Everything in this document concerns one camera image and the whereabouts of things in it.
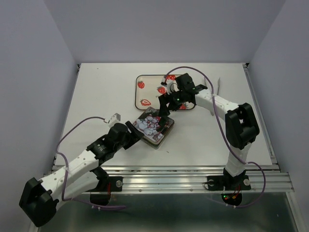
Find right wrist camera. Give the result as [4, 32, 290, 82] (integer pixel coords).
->
[167, 81, 178, 94]

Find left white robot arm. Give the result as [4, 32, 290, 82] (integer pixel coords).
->
[19, 121, 144, 227]

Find metal tongs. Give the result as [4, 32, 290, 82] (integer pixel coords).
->
[204, 77, 221, 95]

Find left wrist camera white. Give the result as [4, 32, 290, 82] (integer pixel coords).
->
[106, 113, 121, 128]

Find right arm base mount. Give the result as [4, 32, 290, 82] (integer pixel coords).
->
[203, 175, 252, 207]

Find strawberry print tray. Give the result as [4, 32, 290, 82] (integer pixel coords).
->
[134, 74, 197, 111]

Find square gold cookie tin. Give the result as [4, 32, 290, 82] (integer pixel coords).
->
[142, 126, 174, 149]

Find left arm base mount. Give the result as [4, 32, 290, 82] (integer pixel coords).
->
[88, 167, 123, 206]

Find gold tin lid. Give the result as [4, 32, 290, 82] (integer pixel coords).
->
[133, 107, 175, 133]

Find aluminium front frame rails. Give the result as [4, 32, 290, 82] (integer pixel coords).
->
[38, 165, 295, 195]

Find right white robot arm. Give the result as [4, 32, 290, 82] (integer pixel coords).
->
[158, 73, 260, 191]

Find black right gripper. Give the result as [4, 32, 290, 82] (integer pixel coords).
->
[157, 88, 185, 117]

